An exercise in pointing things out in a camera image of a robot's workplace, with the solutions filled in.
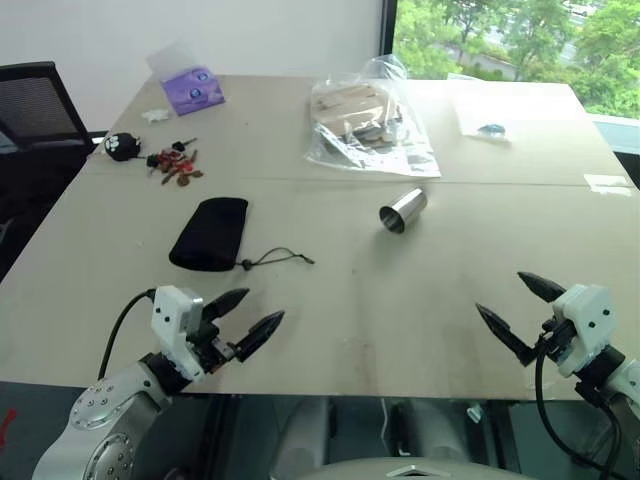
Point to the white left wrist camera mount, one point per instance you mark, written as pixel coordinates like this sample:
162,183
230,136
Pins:
172,320

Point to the crumpled white paper scrap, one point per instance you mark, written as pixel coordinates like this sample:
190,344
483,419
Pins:
155,115

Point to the clear bag of cardboard pieces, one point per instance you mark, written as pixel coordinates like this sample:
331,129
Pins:
367,120

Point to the purple tissue pack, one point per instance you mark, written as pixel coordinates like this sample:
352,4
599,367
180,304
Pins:
192,92

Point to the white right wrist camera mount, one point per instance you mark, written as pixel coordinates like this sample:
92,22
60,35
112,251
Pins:
585,325

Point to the bunch of keys with charms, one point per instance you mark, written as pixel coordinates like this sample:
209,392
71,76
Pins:
172,162

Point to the clear sleeve with blue item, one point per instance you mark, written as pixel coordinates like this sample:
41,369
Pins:
487,122

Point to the black mesh office chair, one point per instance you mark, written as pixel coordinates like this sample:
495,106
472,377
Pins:
35,130

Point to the stainless steel cup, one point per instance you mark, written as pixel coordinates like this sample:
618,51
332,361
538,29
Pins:
406,209

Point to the silver robot torso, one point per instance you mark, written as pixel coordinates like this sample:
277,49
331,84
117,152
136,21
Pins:
415,472

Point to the black window frame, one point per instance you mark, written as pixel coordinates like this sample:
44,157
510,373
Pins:
387,25

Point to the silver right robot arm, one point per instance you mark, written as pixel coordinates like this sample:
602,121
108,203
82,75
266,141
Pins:
625,395

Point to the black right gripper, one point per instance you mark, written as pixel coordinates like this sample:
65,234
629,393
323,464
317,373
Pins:
555,336

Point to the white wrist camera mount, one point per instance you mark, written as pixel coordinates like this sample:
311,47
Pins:
585,325
172,320

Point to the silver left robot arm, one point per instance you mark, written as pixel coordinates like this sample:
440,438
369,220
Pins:
107,430

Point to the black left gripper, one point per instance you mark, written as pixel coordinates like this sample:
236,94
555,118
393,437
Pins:
214,345

